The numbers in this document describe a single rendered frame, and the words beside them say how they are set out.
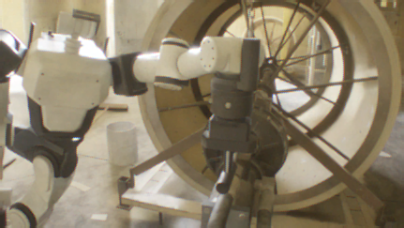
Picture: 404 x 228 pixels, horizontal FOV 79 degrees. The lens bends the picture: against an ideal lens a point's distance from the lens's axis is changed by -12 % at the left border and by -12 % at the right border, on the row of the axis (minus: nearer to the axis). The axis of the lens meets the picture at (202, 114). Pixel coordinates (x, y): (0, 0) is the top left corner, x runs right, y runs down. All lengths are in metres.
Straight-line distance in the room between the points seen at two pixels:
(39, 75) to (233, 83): 0.56
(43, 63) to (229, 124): 0.56
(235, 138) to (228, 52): 0.18
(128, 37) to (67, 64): 6.84
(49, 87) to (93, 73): 0.14
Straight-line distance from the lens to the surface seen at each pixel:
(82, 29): 0.90
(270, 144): 0.89
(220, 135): 0.58
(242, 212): 0.70
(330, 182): 1.94
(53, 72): 0.87
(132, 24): 7.63
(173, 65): 0.73
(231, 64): 0.52
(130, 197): 2.00
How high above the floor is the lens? 1.30
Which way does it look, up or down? 17 degrees down
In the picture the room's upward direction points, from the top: 1 degrees clockwise
